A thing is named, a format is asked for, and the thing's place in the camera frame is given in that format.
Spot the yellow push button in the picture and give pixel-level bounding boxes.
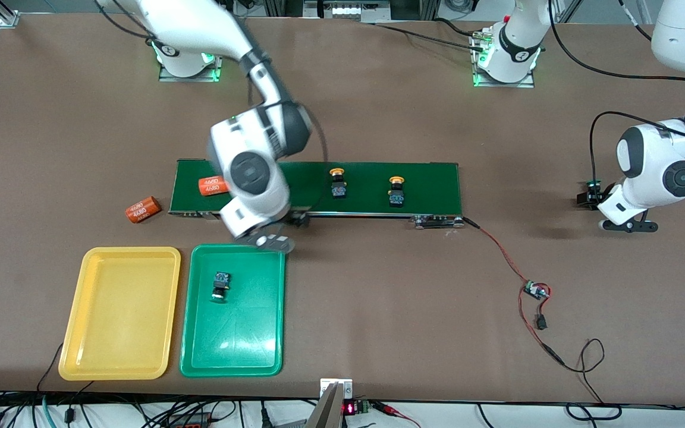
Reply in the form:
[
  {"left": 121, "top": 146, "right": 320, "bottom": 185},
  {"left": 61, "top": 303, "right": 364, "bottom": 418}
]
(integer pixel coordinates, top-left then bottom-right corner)
[
  {"left": 388, "top": 175, "right": 407, "bottom": 208},
  {"left": 328, "top": 168, "right": 348, "bottom": 199}
]

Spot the orange 4680 cylinder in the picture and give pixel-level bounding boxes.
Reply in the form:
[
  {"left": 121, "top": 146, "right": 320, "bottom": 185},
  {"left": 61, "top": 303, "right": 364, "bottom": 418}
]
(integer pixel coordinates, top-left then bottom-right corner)
[
  {"left": 125, "top": 196, "right": 161, "bottom": 225},
  {"left": 198, "top": 176, "right": 227, "bottom": 197}
]

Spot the green conveyor belt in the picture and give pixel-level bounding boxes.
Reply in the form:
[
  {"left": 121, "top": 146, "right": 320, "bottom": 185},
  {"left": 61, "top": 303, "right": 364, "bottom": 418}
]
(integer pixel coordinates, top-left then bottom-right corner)
[{"left": 168, "top": 159, "right": 467, "bottom": 229}]

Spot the green plastic tray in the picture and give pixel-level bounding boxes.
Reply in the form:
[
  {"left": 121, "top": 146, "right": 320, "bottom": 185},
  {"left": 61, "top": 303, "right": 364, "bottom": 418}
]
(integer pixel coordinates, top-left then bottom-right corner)
[{"left": 180, "top": 243, "right": 287, "bottom": 378}]

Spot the yellow plastic tray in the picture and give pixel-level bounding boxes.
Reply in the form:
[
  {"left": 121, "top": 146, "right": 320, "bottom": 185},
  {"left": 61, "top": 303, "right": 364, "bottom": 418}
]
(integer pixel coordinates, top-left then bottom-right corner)
[{"left": 58, "top": 246, "right": 182, "bottom": 381}]

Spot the red clip lead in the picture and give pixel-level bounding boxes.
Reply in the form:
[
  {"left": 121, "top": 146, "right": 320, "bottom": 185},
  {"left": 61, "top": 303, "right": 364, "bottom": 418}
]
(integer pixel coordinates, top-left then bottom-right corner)
[{"left": 372, "top": 402, "right": 423, "bottom": 428}]

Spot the grey control box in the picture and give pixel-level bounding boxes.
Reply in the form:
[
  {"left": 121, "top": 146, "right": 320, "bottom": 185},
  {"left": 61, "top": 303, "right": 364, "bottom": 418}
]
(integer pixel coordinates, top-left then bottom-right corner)
[{"left": 303, "top": 0, "right": 392, "bottom": 21}]

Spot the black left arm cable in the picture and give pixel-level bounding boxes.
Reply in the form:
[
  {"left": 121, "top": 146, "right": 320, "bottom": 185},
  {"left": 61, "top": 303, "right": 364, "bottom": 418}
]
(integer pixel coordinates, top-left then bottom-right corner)
[{"left": 548, "top": 0, "right": 685, "bottom": 197}]

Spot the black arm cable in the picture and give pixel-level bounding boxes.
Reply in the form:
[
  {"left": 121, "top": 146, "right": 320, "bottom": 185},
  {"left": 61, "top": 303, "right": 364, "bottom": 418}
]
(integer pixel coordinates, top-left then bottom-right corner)
[
  {"left": 548, "top": 0, "right": 685, "bottom": 197},
  {"left": 306, "top": 110, "right": 329, "bottom": 179}
]

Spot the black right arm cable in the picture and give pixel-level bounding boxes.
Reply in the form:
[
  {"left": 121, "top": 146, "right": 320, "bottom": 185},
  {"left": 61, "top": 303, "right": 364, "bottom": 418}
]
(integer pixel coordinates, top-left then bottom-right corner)
[{"left": 306, "top": 110, "right": 329, "bottom": 179}]

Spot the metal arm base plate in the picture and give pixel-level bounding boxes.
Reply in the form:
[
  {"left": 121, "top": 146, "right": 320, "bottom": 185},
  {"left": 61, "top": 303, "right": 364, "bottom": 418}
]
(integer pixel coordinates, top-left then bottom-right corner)
[
  {"left": 158, "top": 36, "right": 228, "bottom": 83},
  {"left": 473, "top": 30, "right": 536, "bottom": 89}
]

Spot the red black wire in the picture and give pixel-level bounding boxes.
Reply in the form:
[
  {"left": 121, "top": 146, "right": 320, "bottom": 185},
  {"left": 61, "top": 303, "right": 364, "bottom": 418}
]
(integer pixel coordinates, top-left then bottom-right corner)
[{"left": 460, "top": 216, "right": 623, "bottom": 421}]

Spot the grey metal bracket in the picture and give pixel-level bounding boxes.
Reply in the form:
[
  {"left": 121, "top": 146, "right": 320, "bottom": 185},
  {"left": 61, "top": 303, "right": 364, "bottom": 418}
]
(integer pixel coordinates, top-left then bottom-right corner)
[{"left": 306, "top": 378, "right": 354, "bottom": 428}]

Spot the black table cable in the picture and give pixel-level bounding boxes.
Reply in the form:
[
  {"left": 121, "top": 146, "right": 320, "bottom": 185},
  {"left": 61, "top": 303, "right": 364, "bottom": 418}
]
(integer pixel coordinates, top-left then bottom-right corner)
[{"left": 372, "top": 17, "right": 492, "bottom": 54}]

